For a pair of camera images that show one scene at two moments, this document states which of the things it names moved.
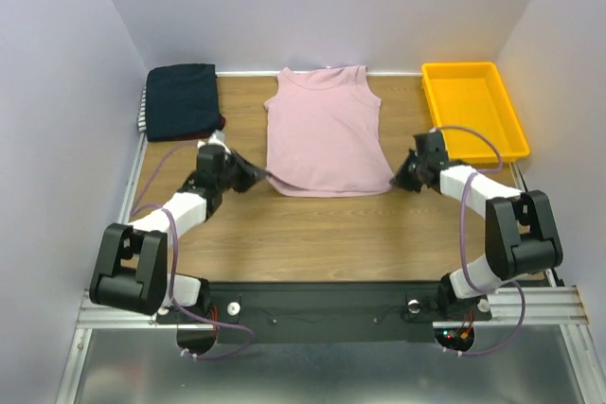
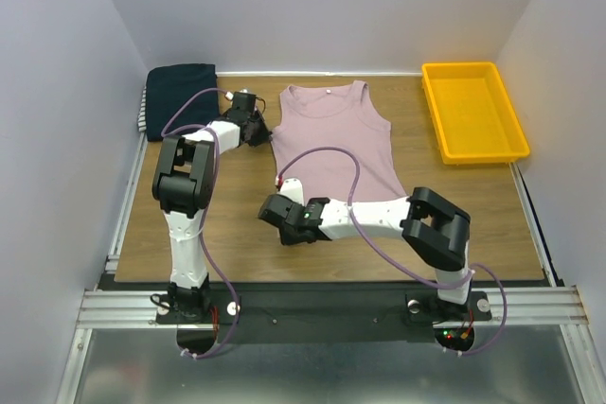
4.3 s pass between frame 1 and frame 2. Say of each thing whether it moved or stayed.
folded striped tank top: stayed
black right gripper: moved
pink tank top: moved
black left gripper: moved
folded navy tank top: stayed
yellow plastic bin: stayed
